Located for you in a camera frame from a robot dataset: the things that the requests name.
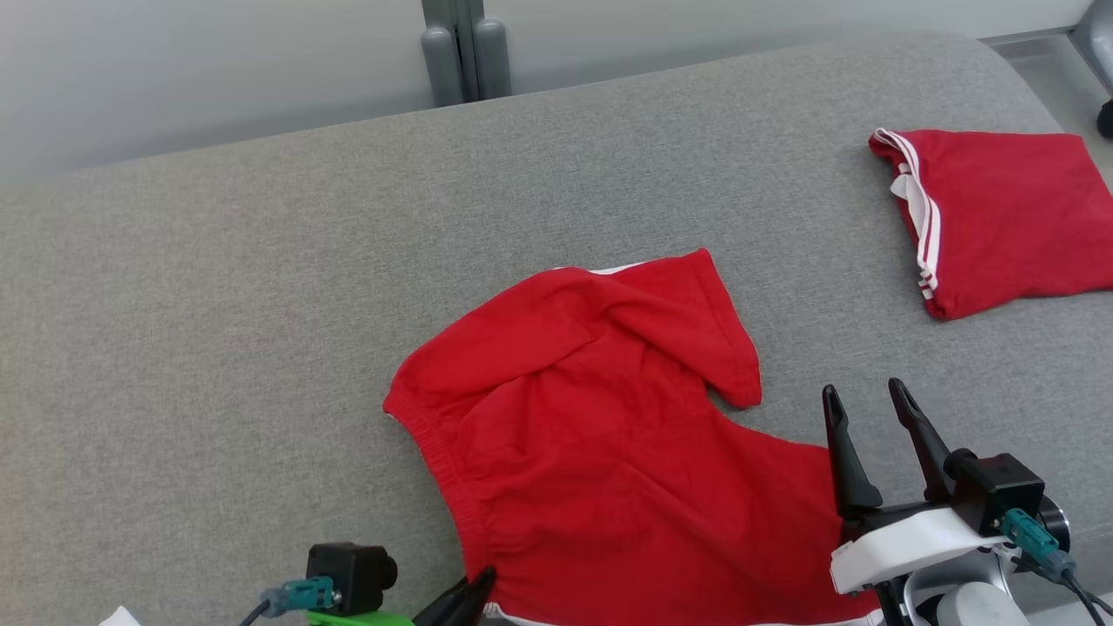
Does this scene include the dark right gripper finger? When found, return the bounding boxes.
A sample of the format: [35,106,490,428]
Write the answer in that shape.
[822,384,884,523]
[888,377,956,505]

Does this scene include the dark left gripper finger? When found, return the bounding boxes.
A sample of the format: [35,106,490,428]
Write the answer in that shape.
[416,581,470,626]
[443,567,498,626]

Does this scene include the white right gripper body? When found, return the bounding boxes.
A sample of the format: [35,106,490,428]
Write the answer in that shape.
[830,497,1071,596]

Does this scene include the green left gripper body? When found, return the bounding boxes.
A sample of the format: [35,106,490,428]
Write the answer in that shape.
[306,610,417,626]

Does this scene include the red shorts with white trim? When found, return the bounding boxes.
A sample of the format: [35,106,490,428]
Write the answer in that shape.
[383,248,883,626]

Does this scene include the red basketball jersey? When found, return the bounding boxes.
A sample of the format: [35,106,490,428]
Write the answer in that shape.
[868,128,1113,321]

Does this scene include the grey fabric sofa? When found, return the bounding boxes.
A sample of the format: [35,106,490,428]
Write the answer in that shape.
[0,33,1113,626]

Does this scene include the left camera cable teal plug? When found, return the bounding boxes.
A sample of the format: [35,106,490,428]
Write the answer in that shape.
[239,576,342,626]

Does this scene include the camera cable teal plug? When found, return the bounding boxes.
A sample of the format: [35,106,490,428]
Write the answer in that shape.
[1000,509,1113,626]
[239,576,342,626]

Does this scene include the right camera cable teal plug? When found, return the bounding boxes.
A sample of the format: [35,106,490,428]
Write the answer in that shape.
[1000,509,1113,626]

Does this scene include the grey partition post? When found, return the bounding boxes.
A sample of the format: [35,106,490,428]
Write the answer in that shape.
[1070,0,1113,92]
[421,0,512,108]

